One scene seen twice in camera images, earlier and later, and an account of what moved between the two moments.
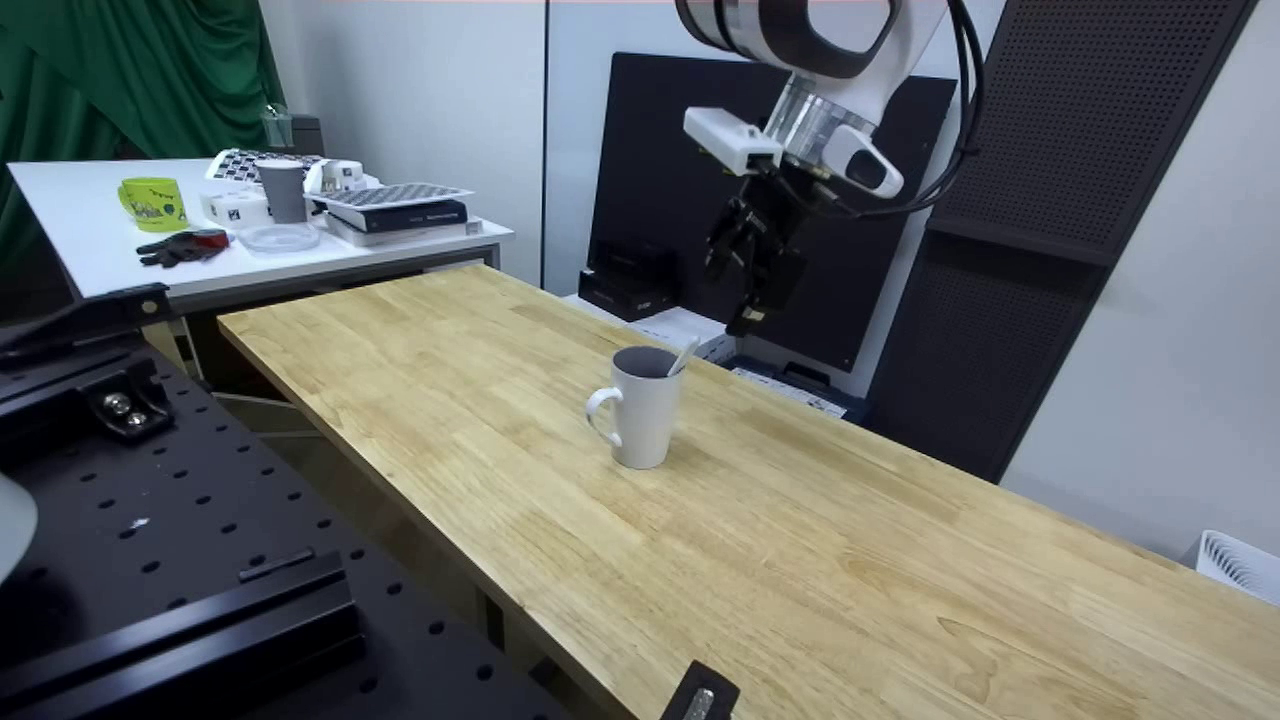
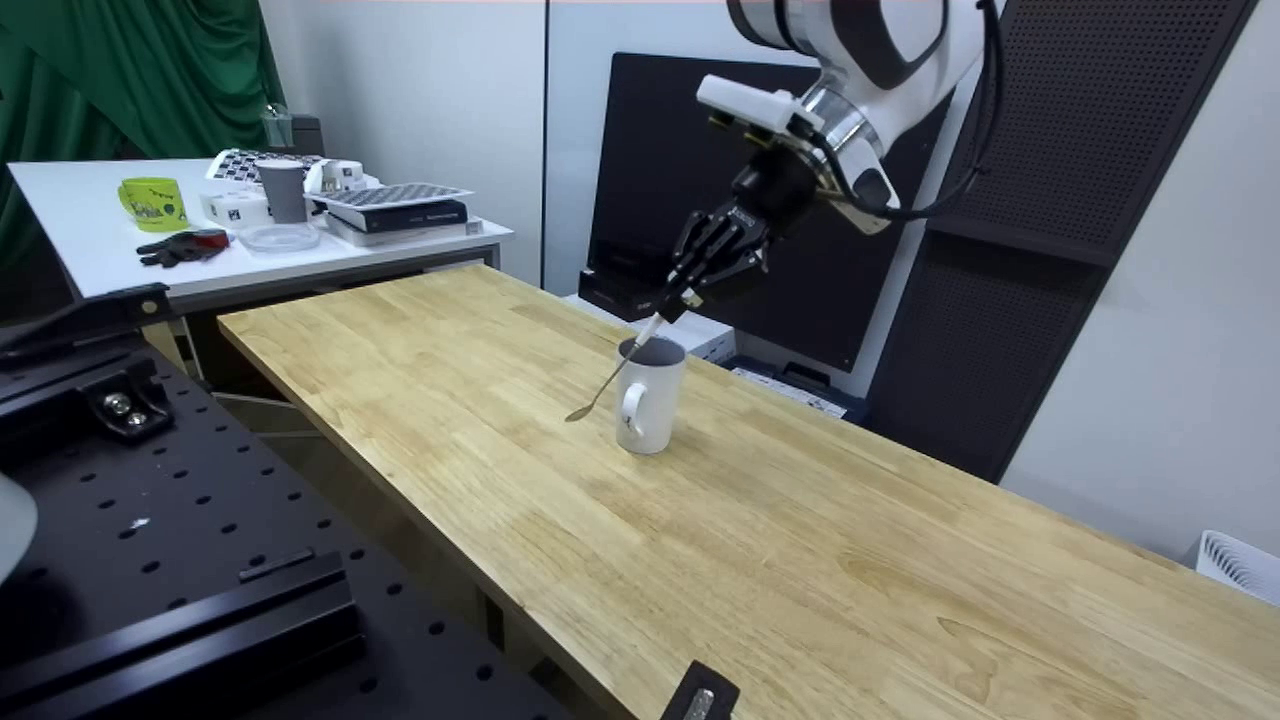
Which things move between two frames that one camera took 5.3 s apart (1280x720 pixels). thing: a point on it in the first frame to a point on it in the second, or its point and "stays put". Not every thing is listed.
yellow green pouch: x=153 y=206 stays put
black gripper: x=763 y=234 to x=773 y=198
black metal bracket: x=128 y=411 stays put
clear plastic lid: x=281 y=238 stays put
